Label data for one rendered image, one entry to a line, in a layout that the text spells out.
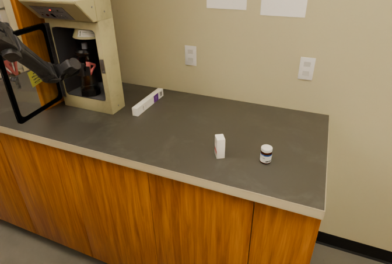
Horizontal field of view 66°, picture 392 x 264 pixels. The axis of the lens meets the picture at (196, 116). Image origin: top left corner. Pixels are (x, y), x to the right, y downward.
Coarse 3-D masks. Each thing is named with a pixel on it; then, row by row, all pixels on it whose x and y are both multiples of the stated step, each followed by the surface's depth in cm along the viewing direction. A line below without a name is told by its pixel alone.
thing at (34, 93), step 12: (36, 24) 140; (24, 36) 133; (36, 36) 140; (36, 48) 141; (48, 60) 149; (12, 72) 130; (24, 72) 136; (12, 84) 130; (24, 84) 137; (36, 84) 143; (48, 84) 151; (24, 96) 138; (36, 96) 144; (48, 96) 152; (24, 108) 138; (36, 108) 145
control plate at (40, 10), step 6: (30, 6) 133; (36, 6) 131; (42, 6) 129; (42, 12) 135; (48, 12) 133; (54, 12) 132; (60, 12) 130; (66, 12) 129; (54, 18) 137; (60, 18) 136; (66, 18) 134; (72, 18) 132
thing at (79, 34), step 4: (76, 32) 144; (80, 32) 143; (84, 32) 142; (88, 32) 142; (92, 32) 143; (72, 36) 147; (76, 36) 144; (80, 36) 143; (84, 36) 142; (88, 36) 143; (92, 36) 143
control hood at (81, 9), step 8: (24, 0) 129; (32, 0) 127; (40, 0) 126; (48, 0) 124; (56, 0) 123; (64, 0) 122; (72, 0) 122; (80, 0) 122; (88, 0) 126; (64, 8) 126; (72, 8) 124; (80, 8) 123; (88, 8) 127; (40, 16) 140; (72, 16) 131; (80, 16) 129; (88, 16) 128
